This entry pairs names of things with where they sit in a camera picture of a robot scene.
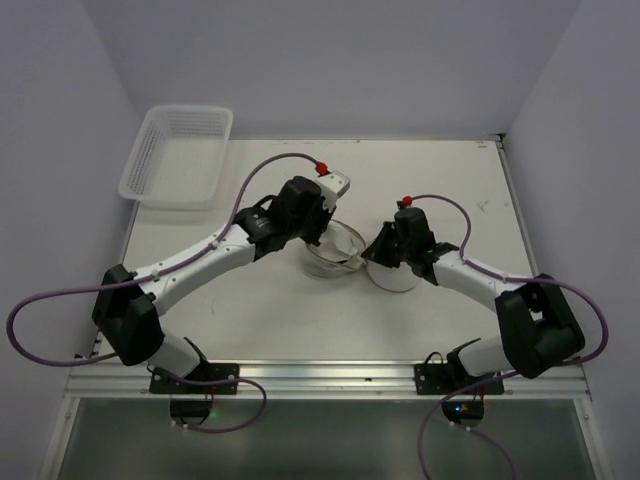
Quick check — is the white mesh laundry bag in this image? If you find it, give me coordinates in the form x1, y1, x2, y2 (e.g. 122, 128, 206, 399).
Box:
299, 220, 420, 293

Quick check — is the white bra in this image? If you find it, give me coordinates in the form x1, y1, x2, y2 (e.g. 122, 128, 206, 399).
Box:
318, 235, 359, 263

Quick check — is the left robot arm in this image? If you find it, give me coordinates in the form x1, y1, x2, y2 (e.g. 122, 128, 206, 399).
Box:
92, 172, 350, 385

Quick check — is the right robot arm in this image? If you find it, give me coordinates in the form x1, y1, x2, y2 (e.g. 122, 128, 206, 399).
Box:
363, 207, 585, 382

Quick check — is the white plastic basket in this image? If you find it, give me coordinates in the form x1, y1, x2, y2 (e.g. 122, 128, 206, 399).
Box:
118, 104, 234, 211

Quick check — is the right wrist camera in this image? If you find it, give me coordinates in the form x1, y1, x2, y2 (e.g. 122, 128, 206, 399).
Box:
397, 196, 413, 210

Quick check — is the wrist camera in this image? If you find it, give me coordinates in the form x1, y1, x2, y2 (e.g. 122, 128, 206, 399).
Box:
397, 196, 413, 210
316, 172, 351, 212

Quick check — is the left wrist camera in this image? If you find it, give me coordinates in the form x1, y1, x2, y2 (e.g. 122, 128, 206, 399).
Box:
316, 172, 351, 212

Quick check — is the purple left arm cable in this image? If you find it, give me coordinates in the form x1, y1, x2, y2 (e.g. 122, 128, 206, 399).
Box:
6, 153, 269, 433

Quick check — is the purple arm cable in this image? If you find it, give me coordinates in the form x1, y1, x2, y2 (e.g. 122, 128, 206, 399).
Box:
409, 193, 611, 480
6, 153, 269, 433

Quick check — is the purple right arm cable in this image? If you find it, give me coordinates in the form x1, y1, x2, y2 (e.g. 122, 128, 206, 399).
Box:
409, 193, 611, 480

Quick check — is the aluminium right side rail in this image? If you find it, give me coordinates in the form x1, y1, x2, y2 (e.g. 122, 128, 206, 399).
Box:
492, 133, 540, 275

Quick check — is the aluminium rail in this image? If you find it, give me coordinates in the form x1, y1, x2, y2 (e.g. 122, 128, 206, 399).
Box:
64, 360, 590, 400
492, 133, 540, 275

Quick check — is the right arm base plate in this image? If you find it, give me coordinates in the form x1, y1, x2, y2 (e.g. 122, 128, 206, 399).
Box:
413, 362, 505, 396

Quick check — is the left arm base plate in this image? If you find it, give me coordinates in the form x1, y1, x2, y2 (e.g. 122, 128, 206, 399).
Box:
149, 362, 240, 395

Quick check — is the aluminium front rail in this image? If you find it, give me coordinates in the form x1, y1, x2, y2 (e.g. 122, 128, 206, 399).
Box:
64, 360, 590, 400

